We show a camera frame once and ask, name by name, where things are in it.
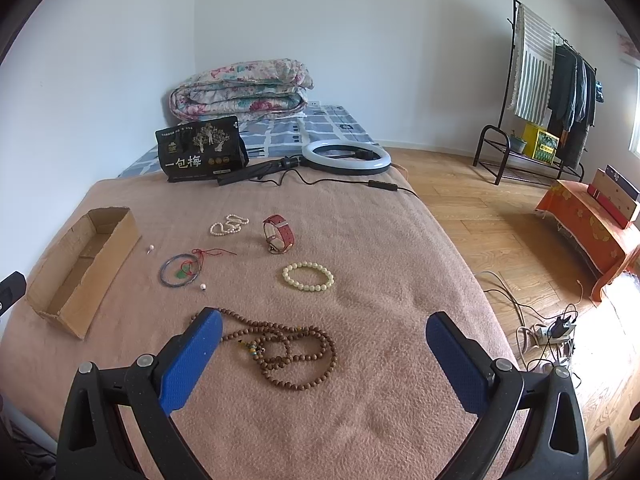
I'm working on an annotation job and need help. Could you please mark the blue bangle with red string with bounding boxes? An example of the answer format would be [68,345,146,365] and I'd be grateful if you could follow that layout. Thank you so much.
[157,247,235,289]

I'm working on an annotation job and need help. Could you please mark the brown wooden bead necklace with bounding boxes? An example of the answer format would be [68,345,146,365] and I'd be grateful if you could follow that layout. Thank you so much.
[191,308,339,392]

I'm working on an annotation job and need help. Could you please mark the cream jade bead bracelet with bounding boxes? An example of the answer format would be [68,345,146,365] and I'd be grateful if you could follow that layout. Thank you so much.
[281,260,335,293]

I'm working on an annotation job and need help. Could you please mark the white pearl necklace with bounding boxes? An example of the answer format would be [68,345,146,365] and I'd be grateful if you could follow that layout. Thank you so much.
[208,212,251,238]

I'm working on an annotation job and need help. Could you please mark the red strap wristwatch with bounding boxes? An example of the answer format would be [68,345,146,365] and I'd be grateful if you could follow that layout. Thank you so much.
[262,214,295,255]

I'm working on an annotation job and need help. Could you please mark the open cardboard box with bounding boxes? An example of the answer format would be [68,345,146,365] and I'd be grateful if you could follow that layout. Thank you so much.
[27,207,140,340]

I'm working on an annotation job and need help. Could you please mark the pink bed blanket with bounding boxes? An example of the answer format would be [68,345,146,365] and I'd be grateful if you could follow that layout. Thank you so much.
[1,174,512,479]

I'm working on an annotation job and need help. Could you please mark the orange covered low table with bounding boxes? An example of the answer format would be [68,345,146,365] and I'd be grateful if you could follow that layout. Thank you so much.
[536,180,639,302]

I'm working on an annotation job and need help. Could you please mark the black clothes rack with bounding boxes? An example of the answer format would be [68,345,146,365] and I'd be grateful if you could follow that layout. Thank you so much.
[473,0,603,185]

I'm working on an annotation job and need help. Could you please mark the black folded tripod stand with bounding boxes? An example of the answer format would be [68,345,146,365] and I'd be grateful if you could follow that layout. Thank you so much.
[217,156,302,186]

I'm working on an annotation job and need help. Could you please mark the stacked boxes on table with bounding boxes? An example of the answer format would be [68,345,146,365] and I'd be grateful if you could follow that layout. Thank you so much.
[587,166,639,229]

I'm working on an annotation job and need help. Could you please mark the black plum snack bag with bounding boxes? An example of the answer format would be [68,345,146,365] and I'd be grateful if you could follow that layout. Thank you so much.
[155,116,250,183]

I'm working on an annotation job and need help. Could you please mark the yellow green box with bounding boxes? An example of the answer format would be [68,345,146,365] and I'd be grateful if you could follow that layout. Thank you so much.
[522,122,560,165]

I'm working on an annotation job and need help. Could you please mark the blue checked bed sheet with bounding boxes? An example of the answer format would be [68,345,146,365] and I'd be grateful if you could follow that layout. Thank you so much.
[120,106,367,178]

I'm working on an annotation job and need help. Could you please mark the striped hanging cloth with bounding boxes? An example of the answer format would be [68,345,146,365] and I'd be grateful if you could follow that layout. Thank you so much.
[509,3,556,126]

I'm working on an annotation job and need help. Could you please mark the dark hanging clothes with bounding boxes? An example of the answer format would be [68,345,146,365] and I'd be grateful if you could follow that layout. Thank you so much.
[547,44,599,170]

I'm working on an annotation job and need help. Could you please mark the folded floral quilt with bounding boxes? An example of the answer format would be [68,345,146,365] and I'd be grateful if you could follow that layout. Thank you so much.
[168,58,314,122]

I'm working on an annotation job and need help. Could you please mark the white power strip with cables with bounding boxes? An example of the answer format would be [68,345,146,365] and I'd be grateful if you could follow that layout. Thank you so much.
[474,270,582,388]

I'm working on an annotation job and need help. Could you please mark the black ring light cable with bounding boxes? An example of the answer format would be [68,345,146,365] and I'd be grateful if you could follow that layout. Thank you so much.
[271,162,420,198]

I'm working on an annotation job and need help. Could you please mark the white ring light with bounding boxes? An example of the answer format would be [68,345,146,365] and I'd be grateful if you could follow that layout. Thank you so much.
[300,124,392,176]

